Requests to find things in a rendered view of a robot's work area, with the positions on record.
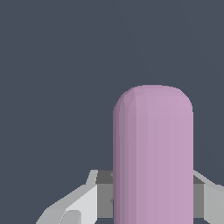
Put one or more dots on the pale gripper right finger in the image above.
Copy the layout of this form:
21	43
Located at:
211	201

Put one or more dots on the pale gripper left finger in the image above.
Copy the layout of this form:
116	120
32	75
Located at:
84	201

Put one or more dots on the pink rounded cylinder object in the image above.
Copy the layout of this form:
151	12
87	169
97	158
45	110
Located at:
153	157

